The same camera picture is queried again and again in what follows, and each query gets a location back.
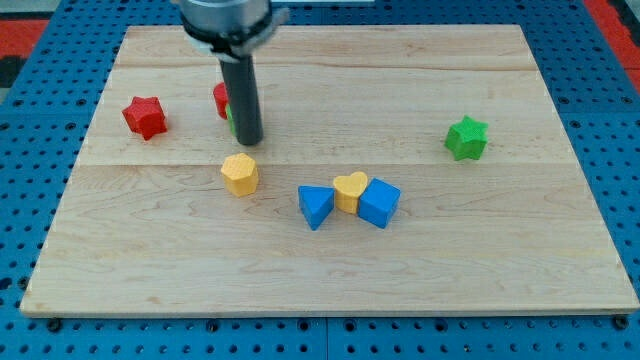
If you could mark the yellow heart block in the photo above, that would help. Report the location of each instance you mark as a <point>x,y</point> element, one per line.
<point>348,190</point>

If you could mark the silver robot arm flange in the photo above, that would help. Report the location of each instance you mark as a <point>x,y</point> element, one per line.
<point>230,30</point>

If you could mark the yellow hexagon block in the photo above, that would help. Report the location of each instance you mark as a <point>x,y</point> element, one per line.
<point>240,174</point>

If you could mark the red star block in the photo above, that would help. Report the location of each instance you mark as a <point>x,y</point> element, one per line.
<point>146,117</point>

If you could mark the green star block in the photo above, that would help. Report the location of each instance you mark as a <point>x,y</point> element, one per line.
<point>467,139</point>

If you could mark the blue triangle block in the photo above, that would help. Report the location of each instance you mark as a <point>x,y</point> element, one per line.
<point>315,203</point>

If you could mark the green block behind rod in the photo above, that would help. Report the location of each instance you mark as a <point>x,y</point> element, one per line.
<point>230,119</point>

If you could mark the blue cube block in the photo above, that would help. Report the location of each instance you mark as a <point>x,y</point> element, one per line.
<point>378,203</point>

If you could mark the light wooden board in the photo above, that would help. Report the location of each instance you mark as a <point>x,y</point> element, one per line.
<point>146,229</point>

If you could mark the red block behind rod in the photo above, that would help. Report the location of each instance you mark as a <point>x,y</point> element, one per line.
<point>220,97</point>

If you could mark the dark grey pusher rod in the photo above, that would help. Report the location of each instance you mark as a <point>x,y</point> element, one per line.
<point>240,83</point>

